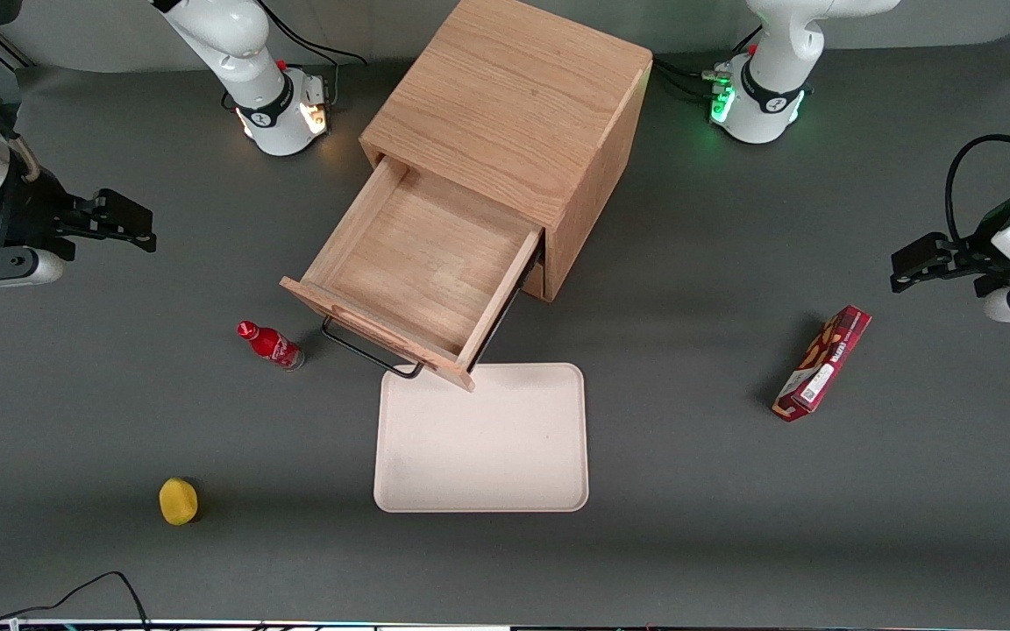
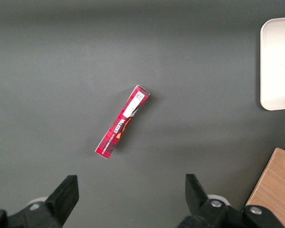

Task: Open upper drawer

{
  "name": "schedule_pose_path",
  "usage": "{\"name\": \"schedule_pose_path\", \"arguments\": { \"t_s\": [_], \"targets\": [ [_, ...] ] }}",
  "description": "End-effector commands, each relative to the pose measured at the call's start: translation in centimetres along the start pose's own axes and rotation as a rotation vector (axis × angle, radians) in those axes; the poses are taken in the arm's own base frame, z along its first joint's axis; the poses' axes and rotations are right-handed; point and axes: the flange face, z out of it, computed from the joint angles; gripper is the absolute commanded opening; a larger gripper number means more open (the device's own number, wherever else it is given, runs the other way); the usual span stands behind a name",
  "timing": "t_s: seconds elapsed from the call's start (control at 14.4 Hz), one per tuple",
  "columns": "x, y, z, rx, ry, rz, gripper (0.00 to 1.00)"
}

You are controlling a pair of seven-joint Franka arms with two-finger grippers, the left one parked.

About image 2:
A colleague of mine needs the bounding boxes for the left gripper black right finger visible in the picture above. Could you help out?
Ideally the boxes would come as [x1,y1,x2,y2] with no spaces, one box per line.
[178,174,228,228]

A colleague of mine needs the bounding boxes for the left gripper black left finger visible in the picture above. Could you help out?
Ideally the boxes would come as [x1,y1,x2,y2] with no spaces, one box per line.
[22,175,80,228]

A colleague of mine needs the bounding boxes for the wooden board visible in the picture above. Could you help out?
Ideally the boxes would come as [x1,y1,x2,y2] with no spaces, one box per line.
[246,147,285,228]

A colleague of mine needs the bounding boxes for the red tartan biscuit box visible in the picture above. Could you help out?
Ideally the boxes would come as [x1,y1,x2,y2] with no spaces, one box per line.
[94,84,151,160]

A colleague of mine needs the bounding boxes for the white rectangular tray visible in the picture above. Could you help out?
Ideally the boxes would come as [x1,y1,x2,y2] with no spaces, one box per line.
[259,16,285,111]

